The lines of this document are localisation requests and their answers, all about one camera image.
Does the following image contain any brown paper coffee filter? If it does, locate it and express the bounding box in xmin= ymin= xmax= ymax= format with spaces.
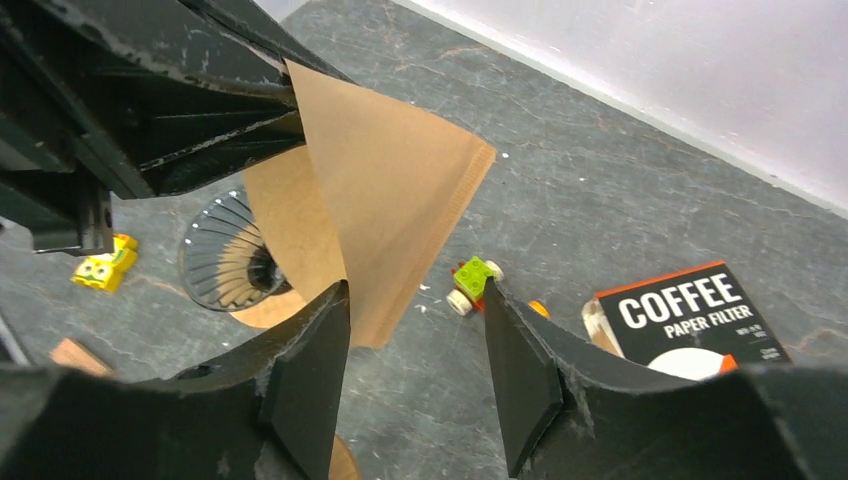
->
xmin=243 ymin=62 xmax=496 ymax=349

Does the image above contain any smoky grey dripper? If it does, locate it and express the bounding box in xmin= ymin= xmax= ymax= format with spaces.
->
xmin=177 ymin=186 xmax=292 ymax=313

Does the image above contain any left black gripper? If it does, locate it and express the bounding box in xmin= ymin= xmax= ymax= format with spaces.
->
xmin=1 ymin=1 xmax=348 ymax=256

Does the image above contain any yellow juice carton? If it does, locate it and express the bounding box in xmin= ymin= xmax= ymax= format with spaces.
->
xmin=70 ymin=234 xmax=139 ymax=293

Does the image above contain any toy brick car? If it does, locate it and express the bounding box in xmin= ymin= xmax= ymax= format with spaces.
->
xmin=446 ymin=256 xmax=504 ymax=316

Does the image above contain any wooden ring stand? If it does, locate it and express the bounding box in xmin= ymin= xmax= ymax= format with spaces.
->
xmin=328 ymin=435 xmax=363 ymax=480
xmin=230 ymin=290 xmax=306 ymax=330

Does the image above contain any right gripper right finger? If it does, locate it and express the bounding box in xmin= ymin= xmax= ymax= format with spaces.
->
xmin=483 ymin=280 xmax=847 ymax=479

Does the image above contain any orange coffee filter box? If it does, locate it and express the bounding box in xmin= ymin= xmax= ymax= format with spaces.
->
xmin=581 ymin=261 xmax=790 ymax=381

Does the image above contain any small wooden block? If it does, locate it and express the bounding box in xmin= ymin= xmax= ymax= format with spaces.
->
xmin=49 ymin=338 xmax=114 ymax=377

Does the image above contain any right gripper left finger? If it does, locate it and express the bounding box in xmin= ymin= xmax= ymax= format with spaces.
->
xmin=1 ymin=281 xmax=351 ymax=479

